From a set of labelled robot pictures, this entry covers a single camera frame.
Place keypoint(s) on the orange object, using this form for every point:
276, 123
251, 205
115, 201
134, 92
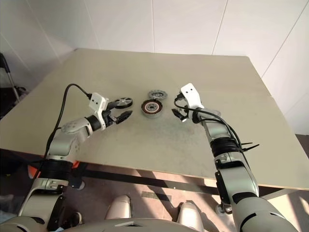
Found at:
32, 172

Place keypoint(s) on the metal table foot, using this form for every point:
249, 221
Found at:
223, 209

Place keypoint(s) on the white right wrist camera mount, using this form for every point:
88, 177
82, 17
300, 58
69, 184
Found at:
192, 96

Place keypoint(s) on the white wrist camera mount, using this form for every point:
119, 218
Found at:
96, 101
192, 96

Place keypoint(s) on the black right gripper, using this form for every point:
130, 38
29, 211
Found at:
186, 116

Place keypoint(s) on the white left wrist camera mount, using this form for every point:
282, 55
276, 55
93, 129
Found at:
96, 101

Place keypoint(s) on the black table frame bar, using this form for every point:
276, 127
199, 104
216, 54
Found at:
144, 181

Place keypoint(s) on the beige rounded robot knee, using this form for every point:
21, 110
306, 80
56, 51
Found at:
119, 207
190, 216

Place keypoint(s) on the grey robot torso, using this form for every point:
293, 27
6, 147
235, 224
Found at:
135, 226

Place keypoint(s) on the copper wound motor stator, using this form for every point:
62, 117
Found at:
151, 108

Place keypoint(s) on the black spoked rotor wheel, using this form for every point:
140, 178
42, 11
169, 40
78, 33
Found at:
124, 101

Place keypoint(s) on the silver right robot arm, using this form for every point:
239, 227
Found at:
243, 178

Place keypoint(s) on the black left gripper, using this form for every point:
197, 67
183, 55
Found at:
109, 118

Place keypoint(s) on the black white-soled shoe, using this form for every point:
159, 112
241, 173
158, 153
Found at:
76, 220

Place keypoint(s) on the black metal trolley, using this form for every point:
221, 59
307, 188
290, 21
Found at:
7, 99

